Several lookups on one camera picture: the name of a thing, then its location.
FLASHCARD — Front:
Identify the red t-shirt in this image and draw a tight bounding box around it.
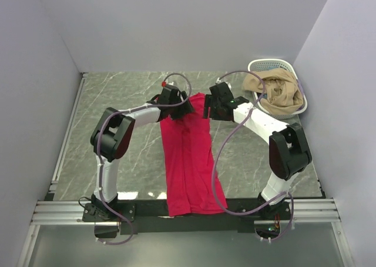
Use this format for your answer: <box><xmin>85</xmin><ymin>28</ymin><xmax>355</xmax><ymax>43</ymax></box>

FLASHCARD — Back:
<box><xmin>160</xmin><ymin>93</ymin><xmax>223</xmax><ymax>217</ymax></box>

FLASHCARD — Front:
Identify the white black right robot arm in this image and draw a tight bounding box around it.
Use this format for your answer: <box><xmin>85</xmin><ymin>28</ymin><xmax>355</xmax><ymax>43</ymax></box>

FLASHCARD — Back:
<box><xmin>203</xmin><ymin>82</ymin><xmax>312</xmax><ymax>219</ymax></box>

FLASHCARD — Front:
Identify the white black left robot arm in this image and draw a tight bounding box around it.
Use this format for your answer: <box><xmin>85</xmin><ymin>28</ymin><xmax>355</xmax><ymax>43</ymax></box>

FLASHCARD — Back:
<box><xmin>90</xmin><ymin>84</ymin><xmax>194</xmax><ymax>221</ymax></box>

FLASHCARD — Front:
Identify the white perforated laundry basket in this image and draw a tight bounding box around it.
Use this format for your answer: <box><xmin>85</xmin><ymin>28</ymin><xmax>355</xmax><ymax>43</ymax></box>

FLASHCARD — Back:
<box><xmin>243</xmin><ymin>59</ymin><xmax>308</xmax><ymax>119</ymax></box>

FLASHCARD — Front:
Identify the tan t-shirt in basket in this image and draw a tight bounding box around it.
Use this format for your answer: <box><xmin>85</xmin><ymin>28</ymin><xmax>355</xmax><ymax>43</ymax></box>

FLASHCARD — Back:
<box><xmin>254</xmin><ymin>68</ymin><xmax>304</xmax><ymax>115</ymax></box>

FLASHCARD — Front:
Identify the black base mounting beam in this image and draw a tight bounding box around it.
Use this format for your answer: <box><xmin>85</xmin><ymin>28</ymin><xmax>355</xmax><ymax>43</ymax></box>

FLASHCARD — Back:
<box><xmin>82</xmin><ymin>200</ymin><xmax>291</xmax><ymax>239</ymax></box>

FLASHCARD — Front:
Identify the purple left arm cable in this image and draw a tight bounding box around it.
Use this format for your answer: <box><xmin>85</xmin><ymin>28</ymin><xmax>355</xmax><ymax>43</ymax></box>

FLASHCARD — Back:
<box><xmin>96</xmin><ymin>72</ymin><xmax>193</xmax><ymax>246</ymax></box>

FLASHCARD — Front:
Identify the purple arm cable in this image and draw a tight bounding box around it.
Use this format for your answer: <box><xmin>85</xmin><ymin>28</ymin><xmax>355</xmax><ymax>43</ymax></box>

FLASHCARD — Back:
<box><xmin>210</xmin><ymin>70</ymin><xmax>296</xmax><ymax>244</ymax></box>
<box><xmin>96</xmin><ymin>72</ymin><xmax>193</xmax><ymax>246</ymax></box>

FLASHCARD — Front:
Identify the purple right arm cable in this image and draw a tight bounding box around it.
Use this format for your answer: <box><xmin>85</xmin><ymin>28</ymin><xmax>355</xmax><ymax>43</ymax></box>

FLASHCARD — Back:
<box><xmin>210</xmin><ymin>70</ymin><xmax>296</xmax><ymax>244</ymax></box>

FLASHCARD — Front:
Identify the aluminium frame rail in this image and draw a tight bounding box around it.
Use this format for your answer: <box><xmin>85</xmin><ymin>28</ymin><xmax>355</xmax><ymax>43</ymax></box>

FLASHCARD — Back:
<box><xmin>31</xmin><ymin>199</ymin><xmax>341</xmax><ymax>226</ymax></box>

